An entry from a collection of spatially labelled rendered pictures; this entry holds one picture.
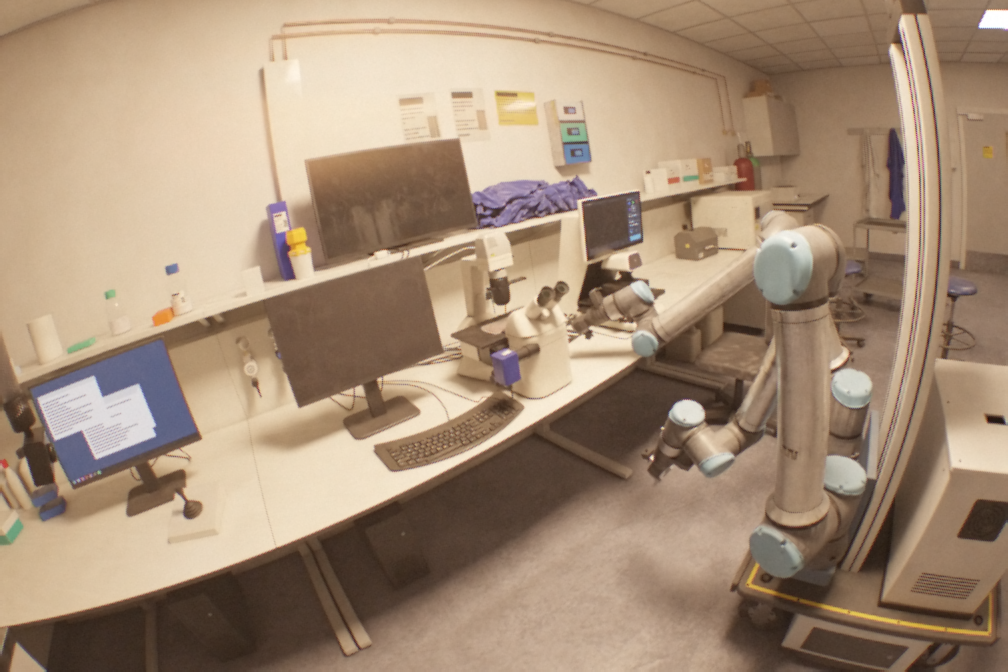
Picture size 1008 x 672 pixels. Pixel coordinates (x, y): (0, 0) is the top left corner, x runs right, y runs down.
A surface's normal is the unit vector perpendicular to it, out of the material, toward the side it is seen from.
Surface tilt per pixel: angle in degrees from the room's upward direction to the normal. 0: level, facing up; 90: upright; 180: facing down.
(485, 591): 0
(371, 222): 86
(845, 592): 0
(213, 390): 90
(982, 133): 90
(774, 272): 83
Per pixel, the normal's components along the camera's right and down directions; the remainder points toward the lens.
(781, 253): -0.94, 0.11
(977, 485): -0.70, 0.29
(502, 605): -0.16, -0.95
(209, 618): 0.59, 0.11
